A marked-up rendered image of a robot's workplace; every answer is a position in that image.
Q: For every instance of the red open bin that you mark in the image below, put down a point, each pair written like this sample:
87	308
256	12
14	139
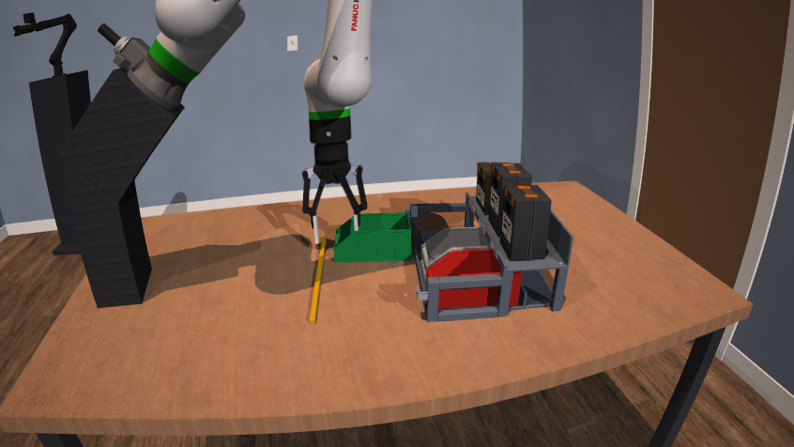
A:
471	262

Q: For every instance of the orange retaining rail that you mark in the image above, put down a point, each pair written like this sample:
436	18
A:
318	280

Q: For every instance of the green bin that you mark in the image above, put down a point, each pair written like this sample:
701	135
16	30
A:
381	237

